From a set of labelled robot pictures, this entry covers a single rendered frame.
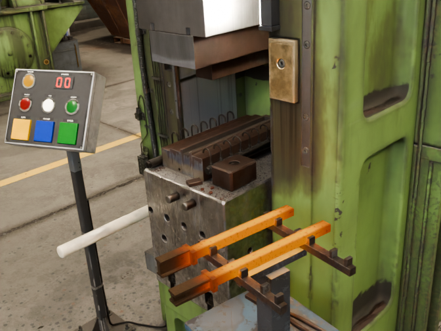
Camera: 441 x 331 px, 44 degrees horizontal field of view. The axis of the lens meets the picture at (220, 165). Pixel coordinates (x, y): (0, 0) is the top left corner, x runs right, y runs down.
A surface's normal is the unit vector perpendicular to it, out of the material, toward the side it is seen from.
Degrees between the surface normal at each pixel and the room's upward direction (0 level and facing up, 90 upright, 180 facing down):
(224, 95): 90
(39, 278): 0
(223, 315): 0
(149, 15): 90
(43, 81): 60
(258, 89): 90
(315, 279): 90
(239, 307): 0
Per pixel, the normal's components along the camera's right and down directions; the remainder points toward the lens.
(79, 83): -0.32, -0.11
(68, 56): 0.60, 0.29
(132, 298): -0.05, -0.91
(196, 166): -0.70, 0.33
